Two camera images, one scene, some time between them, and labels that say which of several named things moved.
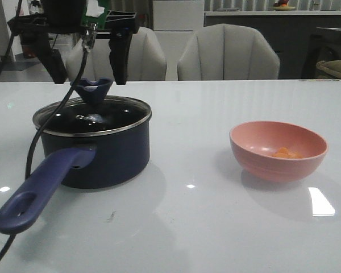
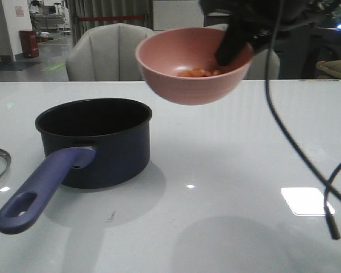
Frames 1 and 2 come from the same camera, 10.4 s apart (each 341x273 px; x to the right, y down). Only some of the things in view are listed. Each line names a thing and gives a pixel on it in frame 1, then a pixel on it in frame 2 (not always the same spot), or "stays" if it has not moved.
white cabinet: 174,23 stays
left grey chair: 146,62 stays
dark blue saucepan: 86,145 stays
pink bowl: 277,151 to 181,65
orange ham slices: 283,152 to 197,73
